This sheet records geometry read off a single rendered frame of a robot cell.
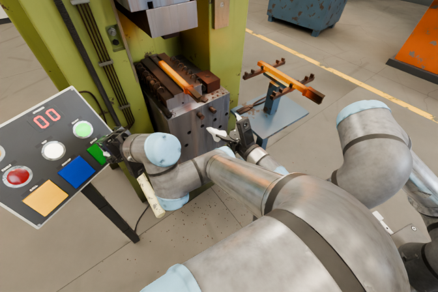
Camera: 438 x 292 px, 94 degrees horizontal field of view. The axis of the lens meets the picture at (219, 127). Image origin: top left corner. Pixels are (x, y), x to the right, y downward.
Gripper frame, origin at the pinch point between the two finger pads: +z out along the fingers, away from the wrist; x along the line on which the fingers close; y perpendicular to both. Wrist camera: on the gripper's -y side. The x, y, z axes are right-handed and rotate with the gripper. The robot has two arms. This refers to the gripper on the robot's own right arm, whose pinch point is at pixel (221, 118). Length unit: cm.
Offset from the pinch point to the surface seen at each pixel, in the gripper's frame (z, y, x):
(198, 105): 21.4, 8.6, 2.0
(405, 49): 20, 72, 352
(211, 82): 26.9, 2.2, 14.0
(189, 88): 24.9, -1.1, -0.3
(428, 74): -23, 91, 348
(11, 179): 6, -9, -65
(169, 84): 36.5, 1.2, -5.5
